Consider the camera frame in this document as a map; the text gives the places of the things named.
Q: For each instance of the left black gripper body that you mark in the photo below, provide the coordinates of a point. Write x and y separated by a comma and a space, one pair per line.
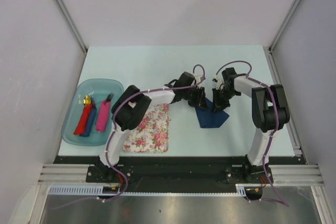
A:
193, 96

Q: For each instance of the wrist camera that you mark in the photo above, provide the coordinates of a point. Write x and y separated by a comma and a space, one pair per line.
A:
219, 84
199, 78

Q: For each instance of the black utensil in pink roll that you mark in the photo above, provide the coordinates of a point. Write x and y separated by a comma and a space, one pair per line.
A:
109, 97

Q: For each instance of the dark blue paper napkin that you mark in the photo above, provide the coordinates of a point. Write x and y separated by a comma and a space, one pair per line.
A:
208, 119

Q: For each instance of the blue napkin roll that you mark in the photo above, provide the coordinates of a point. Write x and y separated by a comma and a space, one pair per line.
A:
90, 120

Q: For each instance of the white cable duct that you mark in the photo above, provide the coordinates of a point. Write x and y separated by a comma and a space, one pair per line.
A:
81, 190

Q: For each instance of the pink napkin roll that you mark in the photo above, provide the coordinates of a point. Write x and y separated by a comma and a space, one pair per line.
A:
103, 116

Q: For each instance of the gold utensil in roll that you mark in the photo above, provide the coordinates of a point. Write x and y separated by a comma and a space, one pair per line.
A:
88, 100

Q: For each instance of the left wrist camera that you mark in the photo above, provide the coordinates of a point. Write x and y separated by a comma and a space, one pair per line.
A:
199, 78

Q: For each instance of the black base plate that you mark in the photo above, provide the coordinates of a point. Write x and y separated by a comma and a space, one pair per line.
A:
178, 174

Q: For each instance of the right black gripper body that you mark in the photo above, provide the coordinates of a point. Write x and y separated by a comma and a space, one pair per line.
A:
223, 96

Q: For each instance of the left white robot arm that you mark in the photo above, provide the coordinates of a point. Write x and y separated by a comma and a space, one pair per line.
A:
130, 109

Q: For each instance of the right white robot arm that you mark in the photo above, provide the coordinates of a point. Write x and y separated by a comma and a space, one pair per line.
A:
269, 111

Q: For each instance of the aluminium frame rail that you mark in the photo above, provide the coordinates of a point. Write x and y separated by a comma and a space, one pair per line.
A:
283, 175

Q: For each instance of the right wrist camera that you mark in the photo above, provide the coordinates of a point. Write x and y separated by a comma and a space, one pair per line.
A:
219, 84

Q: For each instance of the teal plastic tray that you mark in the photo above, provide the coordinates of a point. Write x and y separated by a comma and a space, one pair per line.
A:
99, 89

